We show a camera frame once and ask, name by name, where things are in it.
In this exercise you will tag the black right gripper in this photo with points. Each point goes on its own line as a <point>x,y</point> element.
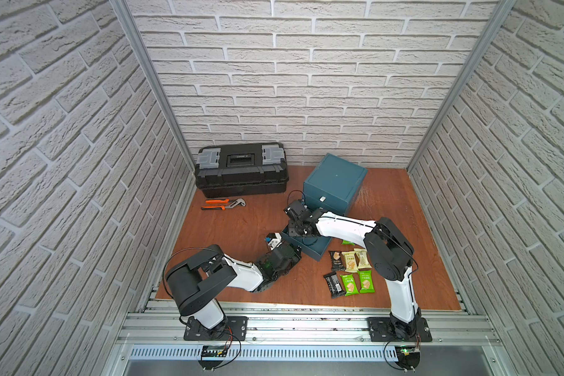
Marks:
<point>291,229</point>

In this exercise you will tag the teal drawer cabinet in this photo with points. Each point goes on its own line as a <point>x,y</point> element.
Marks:
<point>334,185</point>

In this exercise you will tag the yellow cookie packet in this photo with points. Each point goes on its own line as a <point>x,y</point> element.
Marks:
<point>362,259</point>
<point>350,262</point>

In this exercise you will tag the aluminium corner profile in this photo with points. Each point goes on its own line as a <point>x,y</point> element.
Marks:
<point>493,26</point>
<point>134,36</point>

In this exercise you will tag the aluminium front rail frame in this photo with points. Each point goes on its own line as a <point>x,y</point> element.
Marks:
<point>282,332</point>

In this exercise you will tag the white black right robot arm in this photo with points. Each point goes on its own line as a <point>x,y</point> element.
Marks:
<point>390,252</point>

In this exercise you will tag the orange handled groove pliers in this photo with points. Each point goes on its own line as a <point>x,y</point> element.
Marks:
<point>223,204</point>

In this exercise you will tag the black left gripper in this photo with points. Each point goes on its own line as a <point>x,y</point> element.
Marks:
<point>289,249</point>

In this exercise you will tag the left aluminium corner profile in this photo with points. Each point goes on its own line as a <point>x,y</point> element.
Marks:
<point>134,36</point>

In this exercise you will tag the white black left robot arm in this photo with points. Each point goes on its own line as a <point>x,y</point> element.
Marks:
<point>195,283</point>

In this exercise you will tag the controller board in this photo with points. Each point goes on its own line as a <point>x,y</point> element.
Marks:
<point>212,357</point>
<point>408,358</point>

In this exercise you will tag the right controller board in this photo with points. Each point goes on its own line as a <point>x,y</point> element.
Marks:
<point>408,358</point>

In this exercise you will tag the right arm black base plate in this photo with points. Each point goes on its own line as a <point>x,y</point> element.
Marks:
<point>391,329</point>

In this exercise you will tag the black plastic toolbox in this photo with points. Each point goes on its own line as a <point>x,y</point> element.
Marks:
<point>241,169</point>

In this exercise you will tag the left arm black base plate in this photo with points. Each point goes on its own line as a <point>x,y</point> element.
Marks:
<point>234,327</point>

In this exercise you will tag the right aluminium corner profile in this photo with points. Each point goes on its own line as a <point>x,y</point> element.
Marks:
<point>493,26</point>

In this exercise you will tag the left controller board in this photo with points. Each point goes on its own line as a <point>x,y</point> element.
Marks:
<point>212,357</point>

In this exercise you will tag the black cookie packet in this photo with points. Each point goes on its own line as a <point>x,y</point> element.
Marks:
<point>336,260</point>
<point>334,285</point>

